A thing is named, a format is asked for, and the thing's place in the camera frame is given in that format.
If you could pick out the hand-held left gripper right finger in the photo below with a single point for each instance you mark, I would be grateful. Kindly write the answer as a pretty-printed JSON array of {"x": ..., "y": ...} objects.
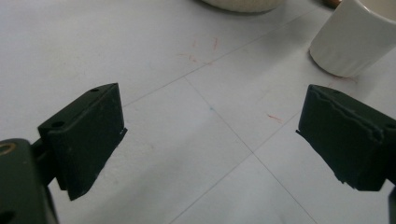
[{"x": 351, "y": 146}]

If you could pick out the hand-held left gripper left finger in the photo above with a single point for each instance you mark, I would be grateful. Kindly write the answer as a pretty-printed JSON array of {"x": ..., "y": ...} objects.
[{"x": 84, "y": 140}]

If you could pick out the white cup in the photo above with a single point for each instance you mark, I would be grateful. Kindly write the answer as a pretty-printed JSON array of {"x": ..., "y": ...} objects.
[{"x": 348, "y": 40}]

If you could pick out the cream rice container clear lid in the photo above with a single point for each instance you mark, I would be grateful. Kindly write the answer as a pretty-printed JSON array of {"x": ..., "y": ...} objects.
[{"x": 246, "y": 4}]

